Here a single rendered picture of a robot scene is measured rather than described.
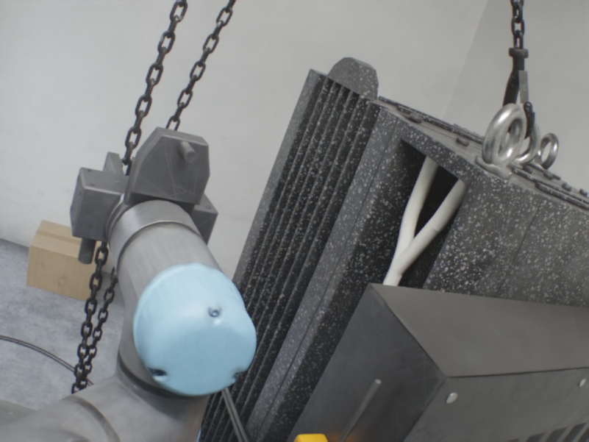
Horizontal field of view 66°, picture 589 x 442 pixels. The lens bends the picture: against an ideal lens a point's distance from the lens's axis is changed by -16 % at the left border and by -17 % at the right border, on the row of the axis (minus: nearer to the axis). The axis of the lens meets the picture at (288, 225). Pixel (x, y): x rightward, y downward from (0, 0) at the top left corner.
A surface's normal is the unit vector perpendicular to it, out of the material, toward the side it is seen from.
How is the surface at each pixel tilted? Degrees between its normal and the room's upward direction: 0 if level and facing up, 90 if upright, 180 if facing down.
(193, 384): 88
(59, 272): 90
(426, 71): 90
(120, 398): 0
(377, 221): 90
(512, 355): 0
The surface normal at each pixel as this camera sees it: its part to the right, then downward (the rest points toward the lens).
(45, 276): 0.20, 0.43
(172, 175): 0.41, 0.44
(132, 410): 0.62, -0.64
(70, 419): 0.30, -0.90
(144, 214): -0.09, -0.85
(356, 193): -0.88, -0.17
